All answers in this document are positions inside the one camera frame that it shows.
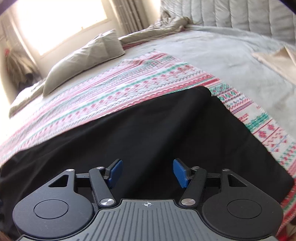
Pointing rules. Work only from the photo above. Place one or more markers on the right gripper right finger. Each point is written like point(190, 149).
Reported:
point(192, 180)

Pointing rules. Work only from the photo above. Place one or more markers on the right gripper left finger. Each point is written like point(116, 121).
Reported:
point(102, 180)

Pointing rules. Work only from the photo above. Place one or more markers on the black pants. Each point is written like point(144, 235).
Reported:
point(191, 125)

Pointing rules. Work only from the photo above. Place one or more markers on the patterned striped bedspread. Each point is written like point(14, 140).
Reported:
point(147, 111)

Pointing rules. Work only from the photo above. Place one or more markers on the beige pillow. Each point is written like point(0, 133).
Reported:
point(104, 47)

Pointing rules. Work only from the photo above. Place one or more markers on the hanging olive clothes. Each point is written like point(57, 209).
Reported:
point(22, 70)

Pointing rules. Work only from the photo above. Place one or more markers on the beige cloth on bed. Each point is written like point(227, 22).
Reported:
point(281, 61)

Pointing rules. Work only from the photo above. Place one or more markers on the window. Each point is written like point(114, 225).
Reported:
point(47, 24)

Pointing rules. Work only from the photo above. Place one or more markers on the beige curtain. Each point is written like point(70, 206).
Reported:
point(131, 15)

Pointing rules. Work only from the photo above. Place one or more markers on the grey quilted headboard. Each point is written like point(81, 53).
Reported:
point(270, 18)

